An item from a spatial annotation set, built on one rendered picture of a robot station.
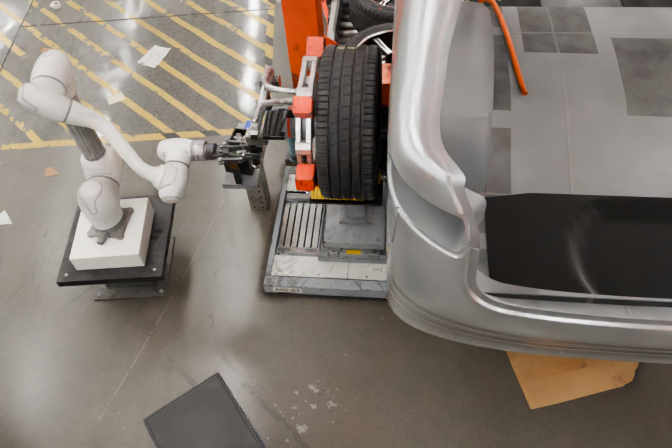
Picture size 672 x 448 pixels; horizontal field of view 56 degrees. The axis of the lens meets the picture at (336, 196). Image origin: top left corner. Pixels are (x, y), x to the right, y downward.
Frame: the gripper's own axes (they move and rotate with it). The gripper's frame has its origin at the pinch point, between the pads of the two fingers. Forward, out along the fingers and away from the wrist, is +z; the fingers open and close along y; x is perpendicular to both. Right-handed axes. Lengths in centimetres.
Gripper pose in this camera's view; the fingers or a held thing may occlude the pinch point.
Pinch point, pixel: (253, 152)
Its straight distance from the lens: 271.0
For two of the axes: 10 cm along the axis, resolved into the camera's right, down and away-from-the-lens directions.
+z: 9.9, 0.3, -1.0
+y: -0.9, 7.8, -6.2
